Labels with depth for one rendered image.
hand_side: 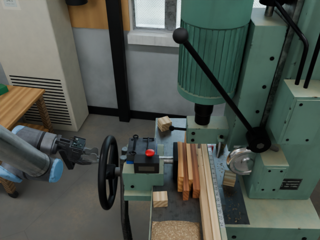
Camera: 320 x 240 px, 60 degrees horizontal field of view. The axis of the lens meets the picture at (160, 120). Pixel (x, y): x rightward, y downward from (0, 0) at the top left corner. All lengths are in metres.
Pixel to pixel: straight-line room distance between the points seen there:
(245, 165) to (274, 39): 0.38
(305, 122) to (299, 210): 0.45
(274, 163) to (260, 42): 0.33
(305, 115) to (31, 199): 1.88
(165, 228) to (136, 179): 0.20
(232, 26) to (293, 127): 0.29
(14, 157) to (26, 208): 1.27
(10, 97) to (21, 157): 1.35
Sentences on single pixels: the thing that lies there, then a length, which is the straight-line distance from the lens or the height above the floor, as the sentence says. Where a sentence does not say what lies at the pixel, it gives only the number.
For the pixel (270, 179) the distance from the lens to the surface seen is 0.87.
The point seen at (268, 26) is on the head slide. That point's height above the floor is 1.42.
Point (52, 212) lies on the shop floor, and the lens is 2.10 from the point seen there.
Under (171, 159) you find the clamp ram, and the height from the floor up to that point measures 0.96.
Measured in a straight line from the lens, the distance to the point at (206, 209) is 0.86.
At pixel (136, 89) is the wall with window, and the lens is 2.49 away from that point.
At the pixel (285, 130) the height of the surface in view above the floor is 1.20.
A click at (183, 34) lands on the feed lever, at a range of 0.61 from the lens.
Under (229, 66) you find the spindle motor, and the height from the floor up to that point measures 1.31.
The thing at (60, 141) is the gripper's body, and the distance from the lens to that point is 1.19.
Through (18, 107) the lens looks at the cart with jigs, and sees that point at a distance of 2.14.
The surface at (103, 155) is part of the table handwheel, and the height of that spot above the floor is 0.95.
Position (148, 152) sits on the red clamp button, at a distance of 0.88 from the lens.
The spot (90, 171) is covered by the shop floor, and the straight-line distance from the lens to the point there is 2.25.
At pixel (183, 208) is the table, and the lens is 0.91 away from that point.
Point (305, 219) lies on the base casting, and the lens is 1.12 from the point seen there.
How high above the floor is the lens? 1.65
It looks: 39 degrees down
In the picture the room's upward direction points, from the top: straight up
